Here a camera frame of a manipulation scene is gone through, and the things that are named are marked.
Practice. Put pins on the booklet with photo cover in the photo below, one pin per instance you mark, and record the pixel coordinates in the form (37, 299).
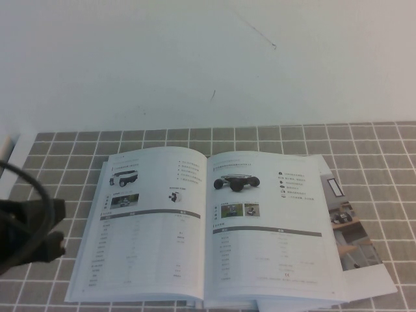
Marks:
(351, 227)

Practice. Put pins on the white product catalogue book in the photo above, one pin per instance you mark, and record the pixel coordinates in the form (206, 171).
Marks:
(162, 227)

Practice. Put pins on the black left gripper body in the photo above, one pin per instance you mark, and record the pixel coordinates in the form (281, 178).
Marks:
(26, 250)

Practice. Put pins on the grey white-checked tablecloth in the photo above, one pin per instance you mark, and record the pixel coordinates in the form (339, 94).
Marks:
(383, 195)

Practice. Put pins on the beige flat board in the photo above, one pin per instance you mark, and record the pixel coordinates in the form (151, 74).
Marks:
(5, 148)

